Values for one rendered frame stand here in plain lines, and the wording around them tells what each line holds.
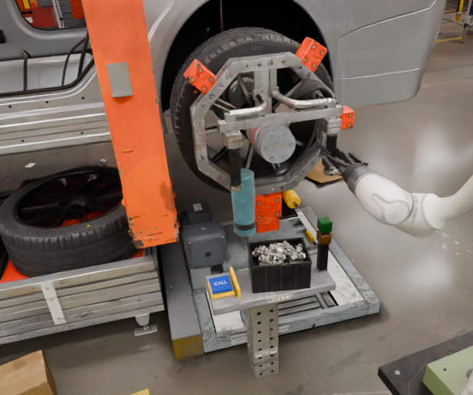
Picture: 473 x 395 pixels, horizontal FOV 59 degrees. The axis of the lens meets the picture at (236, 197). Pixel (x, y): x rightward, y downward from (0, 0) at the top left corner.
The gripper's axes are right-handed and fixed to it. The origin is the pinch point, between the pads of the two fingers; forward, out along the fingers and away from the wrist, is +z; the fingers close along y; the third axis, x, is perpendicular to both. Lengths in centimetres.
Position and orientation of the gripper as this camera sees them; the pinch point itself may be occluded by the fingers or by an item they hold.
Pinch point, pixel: (331, 152)
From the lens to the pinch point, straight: 149.8
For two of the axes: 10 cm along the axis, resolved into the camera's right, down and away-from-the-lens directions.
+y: 9.7, -1.6, 1.8
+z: -2.3, -4.8, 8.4
